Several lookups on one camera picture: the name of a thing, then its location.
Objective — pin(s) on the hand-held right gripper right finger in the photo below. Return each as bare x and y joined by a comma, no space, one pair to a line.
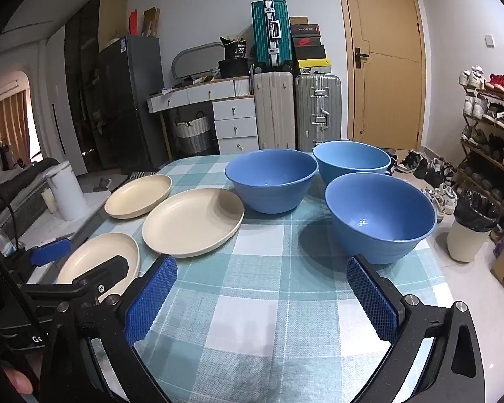
374,298

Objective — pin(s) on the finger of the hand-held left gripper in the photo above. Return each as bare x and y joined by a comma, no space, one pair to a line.
50,252
105,273

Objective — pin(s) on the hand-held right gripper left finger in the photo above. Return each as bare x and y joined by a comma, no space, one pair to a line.
151,298

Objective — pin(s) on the cream plate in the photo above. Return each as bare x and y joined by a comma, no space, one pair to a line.
193,222
96,254
138,196

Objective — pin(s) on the person's left hand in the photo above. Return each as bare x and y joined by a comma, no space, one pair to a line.
20,382

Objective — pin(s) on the white side cabinet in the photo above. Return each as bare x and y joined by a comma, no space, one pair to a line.
38,229

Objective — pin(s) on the clear water bottle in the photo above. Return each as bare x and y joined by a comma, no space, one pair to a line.
3,243

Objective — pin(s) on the small cream cup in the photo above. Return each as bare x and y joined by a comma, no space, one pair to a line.
48,200

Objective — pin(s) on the white kettle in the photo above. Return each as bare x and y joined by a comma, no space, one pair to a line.
67,197

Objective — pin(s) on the dark grey sofa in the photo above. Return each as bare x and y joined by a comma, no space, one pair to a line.
25,176

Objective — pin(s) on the teal white checked tablecloth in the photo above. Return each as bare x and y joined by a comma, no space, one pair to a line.
256,302

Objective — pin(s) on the cream trash bin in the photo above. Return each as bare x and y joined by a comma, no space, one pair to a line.
466,243

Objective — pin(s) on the black white patterned floor mat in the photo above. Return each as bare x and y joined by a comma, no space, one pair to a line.
143,172

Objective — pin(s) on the black trash bag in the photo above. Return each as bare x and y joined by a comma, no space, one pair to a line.
474,210

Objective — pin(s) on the light blue bowl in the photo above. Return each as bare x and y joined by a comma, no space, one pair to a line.
353,163

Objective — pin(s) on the orange brown curtain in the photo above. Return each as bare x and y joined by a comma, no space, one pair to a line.
8,121

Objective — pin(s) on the scattered pile of shoes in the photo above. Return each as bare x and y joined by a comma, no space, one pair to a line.
432,172

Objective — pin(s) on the grey white woven basket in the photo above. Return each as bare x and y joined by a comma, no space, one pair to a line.
193,136

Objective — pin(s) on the dark grey fridge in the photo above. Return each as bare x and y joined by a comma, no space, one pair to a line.
130,100

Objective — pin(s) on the dark wardrobe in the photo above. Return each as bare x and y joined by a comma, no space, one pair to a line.
82,71

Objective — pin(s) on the silver suitcase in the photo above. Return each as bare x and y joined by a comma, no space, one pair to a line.
308,109

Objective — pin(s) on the white desk with drawers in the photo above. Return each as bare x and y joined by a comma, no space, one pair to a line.
201,92

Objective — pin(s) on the cream suitcase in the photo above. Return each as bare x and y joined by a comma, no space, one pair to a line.
273,109

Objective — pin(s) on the shoe rack with shoes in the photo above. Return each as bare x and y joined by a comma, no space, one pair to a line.
474,107

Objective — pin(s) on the tan wooden door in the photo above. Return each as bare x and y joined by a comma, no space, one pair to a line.
382,71

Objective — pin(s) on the white slatted box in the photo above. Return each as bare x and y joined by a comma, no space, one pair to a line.
242,87

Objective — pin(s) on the grey arched panel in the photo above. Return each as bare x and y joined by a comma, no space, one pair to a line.
197,61

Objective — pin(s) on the wooden shoe rack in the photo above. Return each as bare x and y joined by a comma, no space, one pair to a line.
487,93

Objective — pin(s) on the tall beige cardboard sheet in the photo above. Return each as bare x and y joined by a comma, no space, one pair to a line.
113,21

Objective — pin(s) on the black storage basket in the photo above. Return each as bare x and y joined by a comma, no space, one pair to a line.
233,68

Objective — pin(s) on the red flat box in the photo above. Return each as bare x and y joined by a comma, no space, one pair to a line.
133,23

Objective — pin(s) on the brown cardboard piece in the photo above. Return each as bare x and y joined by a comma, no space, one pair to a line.
151,23

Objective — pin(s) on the plain black shoe box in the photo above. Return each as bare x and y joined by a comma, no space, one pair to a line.
310,53

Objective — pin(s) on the black paper bag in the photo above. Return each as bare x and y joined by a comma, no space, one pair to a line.
236,49

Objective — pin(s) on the black shoe box red logo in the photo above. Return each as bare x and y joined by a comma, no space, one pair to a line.
306,41

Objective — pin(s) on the teal suitcase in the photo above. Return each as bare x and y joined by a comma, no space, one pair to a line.
262,33

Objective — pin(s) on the brown shoe box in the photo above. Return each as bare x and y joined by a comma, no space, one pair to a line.
299,21

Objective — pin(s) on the white light switch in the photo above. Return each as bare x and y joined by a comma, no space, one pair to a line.
489,40

